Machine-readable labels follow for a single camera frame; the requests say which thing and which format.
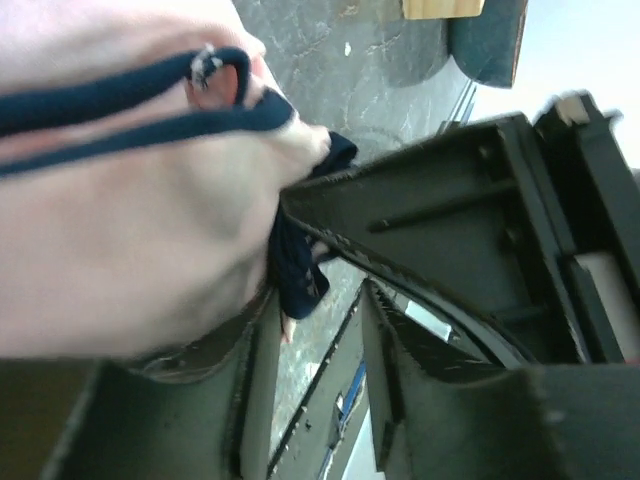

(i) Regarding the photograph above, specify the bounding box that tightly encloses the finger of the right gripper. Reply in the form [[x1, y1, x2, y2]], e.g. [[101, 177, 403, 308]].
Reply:
[[281, 115, 565, 318]]

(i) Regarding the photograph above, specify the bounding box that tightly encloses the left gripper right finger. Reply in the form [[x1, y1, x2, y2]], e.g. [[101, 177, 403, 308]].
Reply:
[[360, 280, 639, 479]]

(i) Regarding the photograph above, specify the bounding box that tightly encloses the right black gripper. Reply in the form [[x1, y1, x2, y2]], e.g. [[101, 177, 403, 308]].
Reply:
[[519, 91, 639, 364]]

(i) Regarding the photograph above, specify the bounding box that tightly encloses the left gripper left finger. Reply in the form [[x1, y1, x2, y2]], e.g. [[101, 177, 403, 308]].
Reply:
[[40, 291, 280, 479]]

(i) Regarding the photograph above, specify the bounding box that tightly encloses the pink underwear navy trim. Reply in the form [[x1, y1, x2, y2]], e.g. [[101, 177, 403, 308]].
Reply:
[[1, 1, 357, 358]]

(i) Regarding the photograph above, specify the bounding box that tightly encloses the blue ceramic bowl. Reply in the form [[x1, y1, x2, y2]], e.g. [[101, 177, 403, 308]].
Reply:
[[448, 0, 528, 89]]

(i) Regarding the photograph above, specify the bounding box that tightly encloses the wooden compartment tray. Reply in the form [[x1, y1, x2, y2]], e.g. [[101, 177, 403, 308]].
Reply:
[[402, 0, 485, 20]]

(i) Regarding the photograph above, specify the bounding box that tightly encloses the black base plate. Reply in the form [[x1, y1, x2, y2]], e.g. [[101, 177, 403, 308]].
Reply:
[[267, 285, 368, 479]]

